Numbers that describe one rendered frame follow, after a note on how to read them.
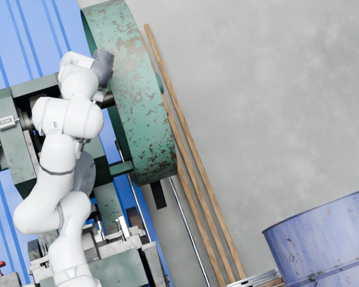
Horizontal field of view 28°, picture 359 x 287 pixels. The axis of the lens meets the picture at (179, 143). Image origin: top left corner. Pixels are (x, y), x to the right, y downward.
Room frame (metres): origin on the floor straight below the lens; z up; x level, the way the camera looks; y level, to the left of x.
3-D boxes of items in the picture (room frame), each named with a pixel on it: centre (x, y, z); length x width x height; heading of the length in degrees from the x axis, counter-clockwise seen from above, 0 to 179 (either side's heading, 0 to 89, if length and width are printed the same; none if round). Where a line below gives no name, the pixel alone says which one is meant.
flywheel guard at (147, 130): (3.12, 0.20, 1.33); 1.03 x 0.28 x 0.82; 7
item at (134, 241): (2.98, 0.52, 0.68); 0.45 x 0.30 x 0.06; 97
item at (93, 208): (2.98, 0.52, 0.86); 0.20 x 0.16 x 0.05; 97
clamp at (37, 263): (2.95, 0.68, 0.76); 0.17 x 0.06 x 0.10; 97
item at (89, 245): (2.80, 0.49, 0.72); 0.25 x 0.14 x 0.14; 7
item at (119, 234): (3.00, 0.35, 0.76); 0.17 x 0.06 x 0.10; 97
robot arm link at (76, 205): (2.27, 0.43, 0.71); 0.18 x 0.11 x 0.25; 122
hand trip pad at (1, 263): (2.71, 0.81, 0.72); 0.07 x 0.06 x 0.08; 7
